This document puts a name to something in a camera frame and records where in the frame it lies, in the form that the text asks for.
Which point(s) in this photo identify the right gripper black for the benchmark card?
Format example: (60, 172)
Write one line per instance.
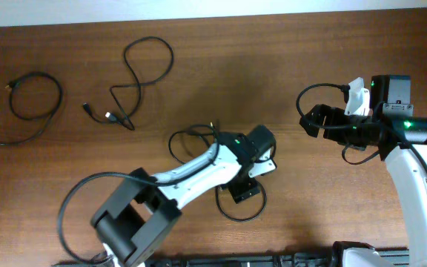
(317, 112)

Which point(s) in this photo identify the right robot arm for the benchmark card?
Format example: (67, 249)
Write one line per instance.
(382, 116)

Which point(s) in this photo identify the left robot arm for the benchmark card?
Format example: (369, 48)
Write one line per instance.
(136, 218)

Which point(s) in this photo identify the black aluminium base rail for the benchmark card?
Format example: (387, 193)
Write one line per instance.
(395, 257)

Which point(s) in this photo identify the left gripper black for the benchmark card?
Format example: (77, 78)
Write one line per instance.
(244, 188)

